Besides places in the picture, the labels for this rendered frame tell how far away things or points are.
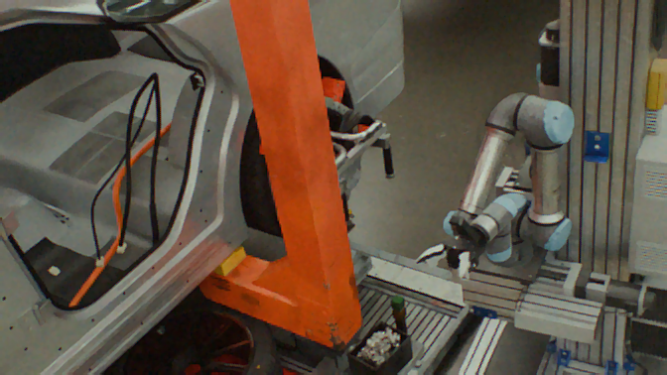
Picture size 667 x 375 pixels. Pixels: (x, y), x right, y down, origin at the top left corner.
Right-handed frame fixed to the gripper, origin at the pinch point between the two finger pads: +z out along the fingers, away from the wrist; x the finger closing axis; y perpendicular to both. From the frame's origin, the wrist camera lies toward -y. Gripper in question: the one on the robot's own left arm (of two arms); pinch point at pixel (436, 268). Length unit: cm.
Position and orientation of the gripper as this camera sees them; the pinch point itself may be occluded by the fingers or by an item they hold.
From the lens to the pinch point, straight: 237.2
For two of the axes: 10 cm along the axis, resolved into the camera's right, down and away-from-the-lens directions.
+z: -6.6, 5.3, -5.4
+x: -7.1, -2.0, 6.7
